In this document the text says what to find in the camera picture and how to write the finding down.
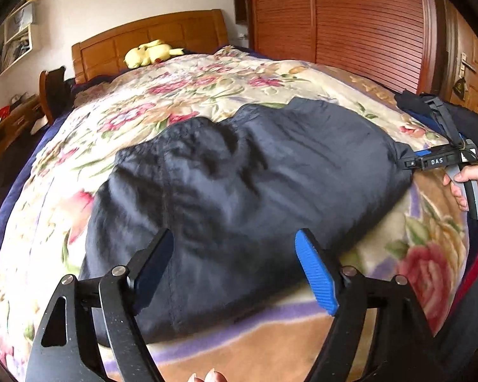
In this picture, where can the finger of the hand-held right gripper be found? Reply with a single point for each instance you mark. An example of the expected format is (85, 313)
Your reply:
(412, 162)

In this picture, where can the wooden door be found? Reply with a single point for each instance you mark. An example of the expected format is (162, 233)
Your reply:
(474, 47)

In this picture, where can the navy bed sheet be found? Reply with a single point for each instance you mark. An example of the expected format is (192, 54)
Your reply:
(12, 183)

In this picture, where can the floral blanket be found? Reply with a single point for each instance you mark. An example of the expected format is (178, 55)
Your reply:
(151, 99)

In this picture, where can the wooden bed headboard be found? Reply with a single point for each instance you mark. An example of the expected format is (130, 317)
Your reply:
(143, 36)

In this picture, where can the black jacket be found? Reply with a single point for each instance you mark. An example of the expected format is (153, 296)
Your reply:
(263, 191)

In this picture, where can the wooden louvered wardrobe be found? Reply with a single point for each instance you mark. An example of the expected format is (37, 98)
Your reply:
(342, 20)

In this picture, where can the red object on desk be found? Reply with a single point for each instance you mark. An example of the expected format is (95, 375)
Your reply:
(4, 112)

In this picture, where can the white wall shelf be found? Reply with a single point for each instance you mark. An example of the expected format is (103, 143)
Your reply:
(14, 39)

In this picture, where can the dark open wall niche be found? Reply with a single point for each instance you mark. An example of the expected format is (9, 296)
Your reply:
(241, 4)

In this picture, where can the wooden desk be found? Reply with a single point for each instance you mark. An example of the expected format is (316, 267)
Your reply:
(8, 127)

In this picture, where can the yellow plush toy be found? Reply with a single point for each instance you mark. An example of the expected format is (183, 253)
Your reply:
(151, 52)

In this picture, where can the person's left hand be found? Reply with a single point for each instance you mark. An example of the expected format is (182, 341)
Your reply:
(209, 377)

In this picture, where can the wooden chair with dark clothes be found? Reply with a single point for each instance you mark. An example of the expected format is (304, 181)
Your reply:
(55, 95)

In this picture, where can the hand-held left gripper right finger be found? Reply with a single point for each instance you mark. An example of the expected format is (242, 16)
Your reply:
(316, 278)

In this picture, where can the person's dark clothing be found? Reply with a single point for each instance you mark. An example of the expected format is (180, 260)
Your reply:
(470, 298)

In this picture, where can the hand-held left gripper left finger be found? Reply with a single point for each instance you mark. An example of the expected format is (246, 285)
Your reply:
(155, 270)

